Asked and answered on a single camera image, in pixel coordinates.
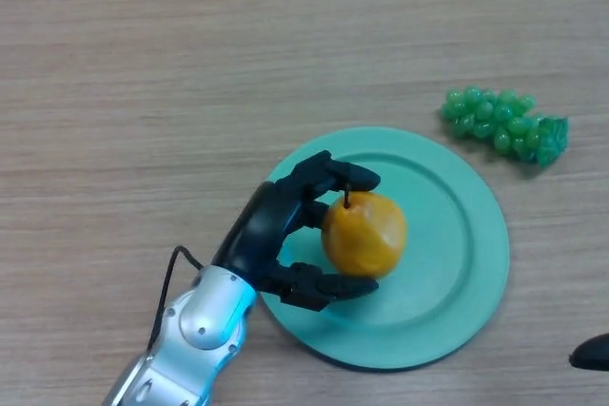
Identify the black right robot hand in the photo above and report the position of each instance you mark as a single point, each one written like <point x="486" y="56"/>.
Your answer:
<point x="595" y="356"/>

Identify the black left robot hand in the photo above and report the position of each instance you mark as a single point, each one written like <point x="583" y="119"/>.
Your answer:
<point x="259" y="230"/>

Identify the yellow pear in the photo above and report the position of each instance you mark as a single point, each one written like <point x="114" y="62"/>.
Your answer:
<point x="366" y="237"/>

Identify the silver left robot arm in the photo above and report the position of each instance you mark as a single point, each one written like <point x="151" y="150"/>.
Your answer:
<point x="200" y="330"/>

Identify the green round plate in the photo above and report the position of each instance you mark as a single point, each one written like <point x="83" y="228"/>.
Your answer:
<point x="452" y="254"/>

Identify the green grape bunch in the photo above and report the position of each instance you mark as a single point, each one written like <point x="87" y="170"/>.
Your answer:
<point x="509" y="128"/>

